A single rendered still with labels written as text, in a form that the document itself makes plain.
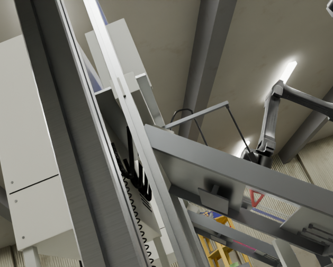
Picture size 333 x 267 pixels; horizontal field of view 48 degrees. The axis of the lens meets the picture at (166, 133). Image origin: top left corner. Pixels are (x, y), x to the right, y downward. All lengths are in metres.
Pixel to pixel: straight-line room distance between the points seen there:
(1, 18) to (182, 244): 2.99
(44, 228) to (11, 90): 0.48
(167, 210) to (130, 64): 0.58
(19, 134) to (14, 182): 0.15
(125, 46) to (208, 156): 0.56
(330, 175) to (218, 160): 10.52
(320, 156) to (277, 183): 10.60
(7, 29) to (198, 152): 2.92
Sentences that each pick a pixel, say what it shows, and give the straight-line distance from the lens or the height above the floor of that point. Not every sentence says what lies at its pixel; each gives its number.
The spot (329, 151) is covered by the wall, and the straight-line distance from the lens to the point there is 11.82.
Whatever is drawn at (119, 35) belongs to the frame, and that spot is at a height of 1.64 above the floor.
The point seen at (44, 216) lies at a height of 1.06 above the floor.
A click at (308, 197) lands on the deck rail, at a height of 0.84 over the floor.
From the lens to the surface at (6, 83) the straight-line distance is 1.37.
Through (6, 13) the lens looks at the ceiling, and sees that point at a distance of 3.63.
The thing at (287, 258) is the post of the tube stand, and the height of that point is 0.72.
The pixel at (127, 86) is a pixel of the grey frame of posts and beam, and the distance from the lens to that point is 1.15.
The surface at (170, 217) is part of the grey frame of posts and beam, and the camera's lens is 1.00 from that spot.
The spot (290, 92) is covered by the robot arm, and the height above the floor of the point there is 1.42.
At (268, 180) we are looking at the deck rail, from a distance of 1.05.
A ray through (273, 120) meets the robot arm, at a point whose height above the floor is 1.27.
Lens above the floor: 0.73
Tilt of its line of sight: 23 degrees up
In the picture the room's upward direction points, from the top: 22 degrees counter-clockwise
